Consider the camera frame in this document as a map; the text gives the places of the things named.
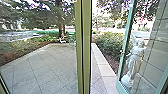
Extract grey garden bench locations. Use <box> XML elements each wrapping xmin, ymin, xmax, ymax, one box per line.
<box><xmin>57</xmin><ymin>36</ymin><xmax>69</xmax><ymax>44</ymax></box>

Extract green garden shrub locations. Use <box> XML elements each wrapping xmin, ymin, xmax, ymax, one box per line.
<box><xmin>94</xmin><ymin>31</ymin><xmax>126</xmax><ymax>60</ymax></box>

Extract tree trunk outdoors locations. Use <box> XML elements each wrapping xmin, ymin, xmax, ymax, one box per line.
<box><xmin>57</xmin><ymin>0</ymin><xmax>66</xmax><ymax>38</ymax></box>

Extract concrete garden path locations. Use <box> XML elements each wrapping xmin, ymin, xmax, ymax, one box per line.
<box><xmin>0</xmin><ymin>42</ymin><xmax>119</xmax><ymax>94</ymax></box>

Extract white garden statue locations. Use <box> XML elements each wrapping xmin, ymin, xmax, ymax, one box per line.
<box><xmin>120</xmin><ymin>32</ymin><xmax>148</xmax><ymax>90</ymax></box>

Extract green framed glass door wall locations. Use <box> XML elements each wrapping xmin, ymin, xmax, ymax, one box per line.
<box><xmin>0</xmin><ymin>0</ymin><xmax>93</xmax><ymax>94</ymax></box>

